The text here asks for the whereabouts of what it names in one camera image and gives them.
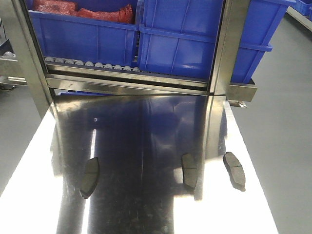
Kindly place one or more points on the blue plastic bin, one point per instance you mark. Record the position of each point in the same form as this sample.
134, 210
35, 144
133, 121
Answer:
86, 39
178, 37

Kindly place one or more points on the grey roller conveyor track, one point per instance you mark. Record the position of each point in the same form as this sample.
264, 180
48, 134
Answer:
91, 64

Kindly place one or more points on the left blue plastic bin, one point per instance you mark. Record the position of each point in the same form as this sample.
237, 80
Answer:
86, 39

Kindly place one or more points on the stainless steel rack frame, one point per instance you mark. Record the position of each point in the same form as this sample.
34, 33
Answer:
43, 78

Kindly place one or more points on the right blue plastic bin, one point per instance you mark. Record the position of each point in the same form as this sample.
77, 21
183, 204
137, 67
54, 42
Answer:
178, 37

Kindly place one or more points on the dark brake pad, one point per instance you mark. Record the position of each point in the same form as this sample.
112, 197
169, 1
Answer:
190, 171
235, 171
90, 178

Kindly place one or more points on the far blue bin corner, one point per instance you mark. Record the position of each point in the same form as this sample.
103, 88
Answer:
303, 6

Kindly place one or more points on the red bubble wrap bags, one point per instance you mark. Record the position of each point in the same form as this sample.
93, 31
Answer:
70, 8

